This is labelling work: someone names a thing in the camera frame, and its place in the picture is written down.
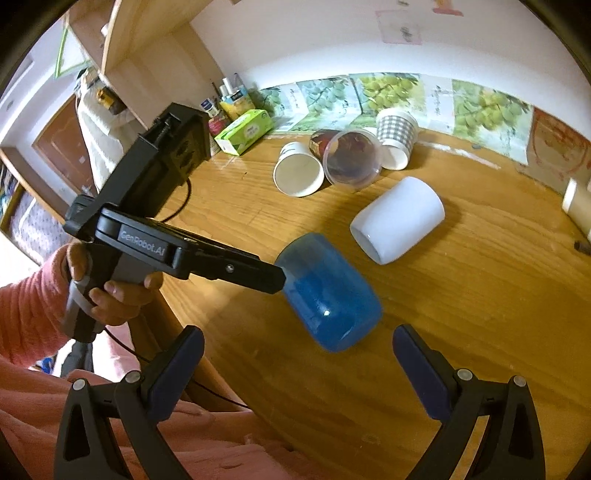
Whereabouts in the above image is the white plastic cup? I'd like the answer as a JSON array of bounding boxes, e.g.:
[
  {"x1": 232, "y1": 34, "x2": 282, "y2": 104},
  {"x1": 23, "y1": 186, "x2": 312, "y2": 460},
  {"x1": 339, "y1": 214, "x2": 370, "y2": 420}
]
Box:
[{"x1": 349, "y1": 177, "x2": 446, "y2": 265}]

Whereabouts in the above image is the white lace cloth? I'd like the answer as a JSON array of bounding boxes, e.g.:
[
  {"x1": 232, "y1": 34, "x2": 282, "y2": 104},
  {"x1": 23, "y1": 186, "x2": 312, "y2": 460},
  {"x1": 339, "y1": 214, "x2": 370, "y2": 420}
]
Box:
[{"x1": 76, "y1": 81, "x2": 144, "y2": 191}]

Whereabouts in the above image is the dark marker pen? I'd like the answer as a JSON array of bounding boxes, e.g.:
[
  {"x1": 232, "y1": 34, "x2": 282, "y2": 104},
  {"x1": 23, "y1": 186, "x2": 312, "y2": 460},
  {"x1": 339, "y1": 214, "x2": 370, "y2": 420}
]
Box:
[{"x1": 573, "y1": 241, "x2": 591, "y2": 256}]

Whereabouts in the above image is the brown cardboard sheet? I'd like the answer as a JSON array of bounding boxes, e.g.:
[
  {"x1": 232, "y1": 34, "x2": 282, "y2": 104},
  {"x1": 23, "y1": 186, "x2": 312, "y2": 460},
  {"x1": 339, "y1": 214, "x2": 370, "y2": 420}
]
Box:
[{"x1": 517, "y1": 107, "x2": 590, "y2": 195}]

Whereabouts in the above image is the clear plastic cup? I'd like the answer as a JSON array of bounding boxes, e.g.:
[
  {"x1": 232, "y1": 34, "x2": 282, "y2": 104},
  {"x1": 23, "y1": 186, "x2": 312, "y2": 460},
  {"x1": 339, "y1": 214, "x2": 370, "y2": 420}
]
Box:
[{"x1": 308, "y1": 129, "x2": 383, "y2": 190}]

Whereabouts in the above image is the white paper cup black print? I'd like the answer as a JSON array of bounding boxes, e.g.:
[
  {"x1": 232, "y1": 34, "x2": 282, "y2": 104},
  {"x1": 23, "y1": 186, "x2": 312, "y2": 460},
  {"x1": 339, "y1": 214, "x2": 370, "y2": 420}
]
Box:
[{"x1": 273, "y1": 141, "x2": 325, "y2": 198}]

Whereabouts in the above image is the grape picture poster strip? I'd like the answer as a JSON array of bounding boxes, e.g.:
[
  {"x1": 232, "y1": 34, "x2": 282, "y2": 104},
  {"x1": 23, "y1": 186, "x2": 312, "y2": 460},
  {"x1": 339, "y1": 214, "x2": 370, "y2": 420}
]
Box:
[{"x1": 252, "y1": 72, "x2": 533, "y2": 165}]

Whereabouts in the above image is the black cable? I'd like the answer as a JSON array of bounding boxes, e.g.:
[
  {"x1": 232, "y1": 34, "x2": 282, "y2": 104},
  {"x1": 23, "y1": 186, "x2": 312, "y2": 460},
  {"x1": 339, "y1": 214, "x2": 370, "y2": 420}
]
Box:
[{"x1": 154, "y1": 177, "x2": 192, "y2": 223}]

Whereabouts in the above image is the green tissue box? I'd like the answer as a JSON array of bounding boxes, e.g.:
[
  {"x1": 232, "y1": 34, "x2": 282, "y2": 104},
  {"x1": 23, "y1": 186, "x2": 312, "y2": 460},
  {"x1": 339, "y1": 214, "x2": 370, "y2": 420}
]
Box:
[{"x1": 214, "y1": 109, "x2": 273, "y2": 156}]

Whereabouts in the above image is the blue plastic cup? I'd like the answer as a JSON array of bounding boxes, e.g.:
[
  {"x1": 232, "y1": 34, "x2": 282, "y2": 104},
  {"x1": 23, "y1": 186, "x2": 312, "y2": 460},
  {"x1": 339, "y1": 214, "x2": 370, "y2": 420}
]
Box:
[{"x1": 276, "y1": 233, "x2": 383, "y2": 352}]

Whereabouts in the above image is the checkered paper cup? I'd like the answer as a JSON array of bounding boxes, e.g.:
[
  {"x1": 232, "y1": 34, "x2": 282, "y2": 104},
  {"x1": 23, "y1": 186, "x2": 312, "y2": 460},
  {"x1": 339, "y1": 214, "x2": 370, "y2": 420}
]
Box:
[{"x1": 376, "y1": 108, "x2": 419, "y2": 171}]

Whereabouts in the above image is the pink sleeve left forearm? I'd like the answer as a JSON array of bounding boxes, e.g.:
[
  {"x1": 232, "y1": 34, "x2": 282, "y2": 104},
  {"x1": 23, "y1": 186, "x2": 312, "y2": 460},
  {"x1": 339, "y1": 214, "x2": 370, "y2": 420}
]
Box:
[{"x1": 1, "y1": 242, "x2": 87, "y2": 370}]

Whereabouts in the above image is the brown paper cup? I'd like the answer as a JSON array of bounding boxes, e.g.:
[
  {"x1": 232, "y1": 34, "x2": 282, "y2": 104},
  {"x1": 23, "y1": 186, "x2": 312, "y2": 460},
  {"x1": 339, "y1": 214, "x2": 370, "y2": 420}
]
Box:
[{"x1": 562, "y1": 178, "x2": 591, "y2": 240}]

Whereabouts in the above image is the wooden bookshelf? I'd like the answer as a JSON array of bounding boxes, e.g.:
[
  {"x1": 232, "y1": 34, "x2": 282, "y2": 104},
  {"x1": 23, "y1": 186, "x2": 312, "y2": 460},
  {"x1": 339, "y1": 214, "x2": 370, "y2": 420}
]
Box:
[{"x1": 65, "y1": 0, "x2": 223, "y2": 127}]

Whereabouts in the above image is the person's left hand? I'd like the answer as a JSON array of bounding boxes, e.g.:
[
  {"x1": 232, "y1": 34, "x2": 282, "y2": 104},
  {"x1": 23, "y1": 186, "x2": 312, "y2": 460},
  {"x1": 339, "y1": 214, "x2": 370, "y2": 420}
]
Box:
[{"x1": 66, "y1": 241, "x2": 163, "y2": 326}]

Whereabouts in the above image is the pink cylindrical can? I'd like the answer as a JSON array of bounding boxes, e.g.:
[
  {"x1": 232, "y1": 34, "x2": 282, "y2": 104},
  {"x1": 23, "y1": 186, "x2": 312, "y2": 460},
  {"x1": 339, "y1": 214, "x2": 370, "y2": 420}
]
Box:
[{"x1": 208, "y1": 113, "x2": 231, "y2": 137}]

